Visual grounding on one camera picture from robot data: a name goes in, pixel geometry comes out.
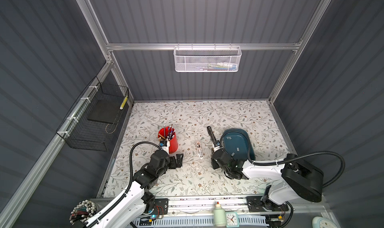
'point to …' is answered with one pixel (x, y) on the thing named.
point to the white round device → (319, 222)
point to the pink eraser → (200, 152)
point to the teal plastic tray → (238, 145)
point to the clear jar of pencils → (84, 210)
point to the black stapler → (210, 132)
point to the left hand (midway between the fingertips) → (176, 155)
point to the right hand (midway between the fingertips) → (213, 156)
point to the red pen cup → (168, 133)
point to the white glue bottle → (219, 216)
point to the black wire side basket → (89, 124)
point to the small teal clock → (232, 219)
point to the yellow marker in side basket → (122, 105)
